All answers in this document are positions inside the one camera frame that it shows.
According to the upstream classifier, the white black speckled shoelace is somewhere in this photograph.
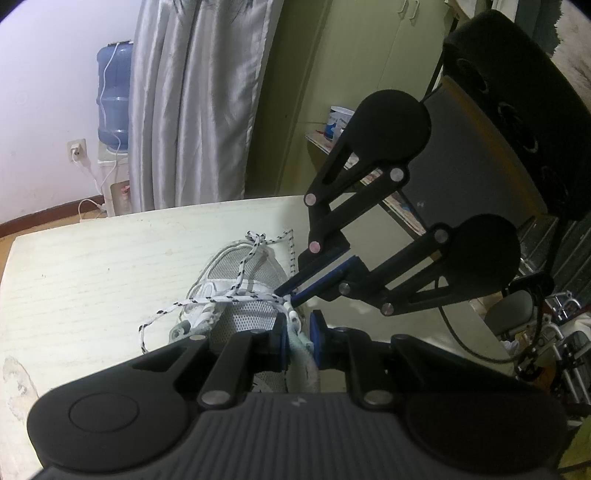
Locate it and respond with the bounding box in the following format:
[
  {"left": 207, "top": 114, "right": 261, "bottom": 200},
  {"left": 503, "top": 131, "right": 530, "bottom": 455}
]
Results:
[{"left": 138, "top": 229, "right": 304, "bottom": 354}]

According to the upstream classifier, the white mint sneaker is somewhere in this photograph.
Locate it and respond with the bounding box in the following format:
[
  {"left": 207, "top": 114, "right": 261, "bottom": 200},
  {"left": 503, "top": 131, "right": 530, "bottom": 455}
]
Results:
[{"left": 168, "top": 230, "right": 321, "bottom": 393}]

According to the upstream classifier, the grey office chair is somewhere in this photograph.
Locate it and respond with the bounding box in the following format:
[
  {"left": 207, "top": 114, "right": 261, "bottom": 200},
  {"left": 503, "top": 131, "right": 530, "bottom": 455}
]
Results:
[{"left": 484, "top": 290, "right": 557, "bottom": 357}]

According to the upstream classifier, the cluttered side table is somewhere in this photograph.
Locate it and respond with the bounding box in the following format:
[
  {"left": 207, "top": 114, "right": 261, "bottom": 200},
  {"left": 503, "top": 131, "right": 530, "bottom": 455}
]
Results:
[{"left": 303, "top": 128, "right": 429, "bottom": 239}]

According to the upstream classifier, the white paper cup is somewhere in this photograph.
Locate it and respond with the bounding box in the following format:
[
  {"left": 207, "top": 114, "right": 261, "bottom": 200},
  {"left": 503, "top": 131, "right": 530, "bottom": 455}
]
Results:
[{"left": 324, "top": 106, "right": 355, "bottom": 142}]

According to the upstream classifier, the white water dispenser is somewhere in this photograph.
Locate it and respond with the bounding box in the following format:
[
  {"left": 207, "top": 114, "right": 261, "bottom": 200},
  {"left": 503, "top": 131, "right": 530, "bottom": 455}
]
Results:
[{"left": 97, "top": 142, "right": 132, "bottom": 217}]

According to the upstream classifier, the grey curtain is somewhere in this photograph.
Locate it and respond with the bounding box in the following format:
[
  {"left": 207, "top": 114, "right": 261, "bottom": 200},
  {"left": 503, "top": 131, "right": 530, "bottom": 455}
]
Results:
[{"left": 128, "top": 0, "right": 283, "bottom": 212}]

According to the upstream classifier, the blue water bottle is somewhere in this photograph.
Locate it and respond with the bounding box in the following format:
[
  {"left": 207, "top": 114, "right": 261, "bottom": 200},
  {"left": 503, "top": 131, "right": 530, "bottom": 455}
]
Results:
[{"left": 96, "top": 41, "right": 133, "bottom": 152}]

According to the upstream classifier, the black cable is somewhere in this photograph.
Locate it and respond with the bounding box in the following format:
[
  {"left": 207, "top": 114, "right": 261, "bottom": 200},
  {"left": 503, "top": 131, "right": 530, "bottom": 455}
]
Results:
[{"left": 435, "top": 303, "right": 514, "bottom": 363}]

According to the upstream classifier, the white wall socket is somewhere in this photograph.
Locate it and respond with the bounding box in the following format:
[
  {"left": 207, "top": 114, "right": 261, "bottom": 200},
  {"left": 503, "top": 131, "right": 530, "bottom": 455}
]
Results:
[{"left": 67, "top": 139, "right": 87, "bottom": 162}]

